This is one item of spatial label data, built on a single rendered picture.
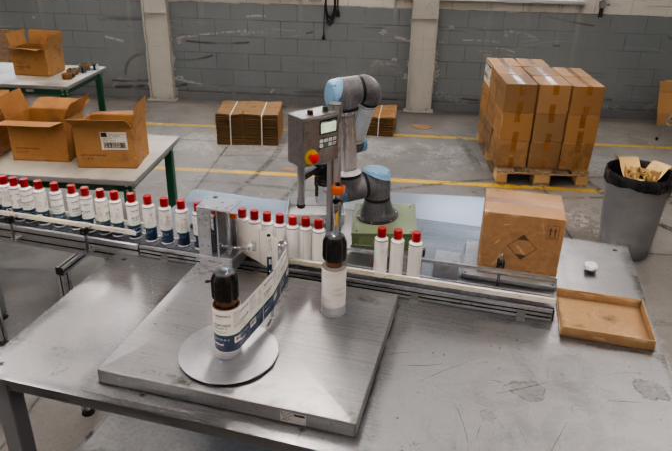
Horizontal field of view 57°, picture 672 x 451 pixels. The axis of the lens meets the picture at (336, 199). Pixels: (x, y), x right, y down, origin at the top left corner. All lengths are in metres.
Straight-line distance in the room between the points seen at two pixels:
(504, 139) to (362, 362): 3.92
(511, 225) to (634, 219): 2.24
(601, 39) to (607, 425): 6.38
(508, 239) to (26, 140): 2.82
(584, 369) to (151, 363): 1.36
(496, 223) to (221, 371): 1.17
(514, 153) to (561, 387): 3.81
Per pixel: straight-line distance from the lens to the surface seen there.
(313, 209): 3.04
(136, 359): 2.07
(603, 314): 2.51
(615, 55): 8.12
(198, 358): 2.02
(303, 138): 2.27
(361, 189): 2.67
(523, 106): 5.61
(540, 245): 2.52
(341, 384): 1.91
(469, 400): 1.99
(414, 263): 2.35
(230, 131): 6.44
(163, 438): 2.76
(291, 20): 7.73
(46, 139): 4.03
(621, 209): 4.63
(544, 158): 5.80
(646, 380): 2.25
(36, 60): 6.29
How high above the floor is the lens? 2.13
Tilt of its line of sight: 24 degrees down
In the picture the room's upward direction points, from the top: 1 degrees clockwise
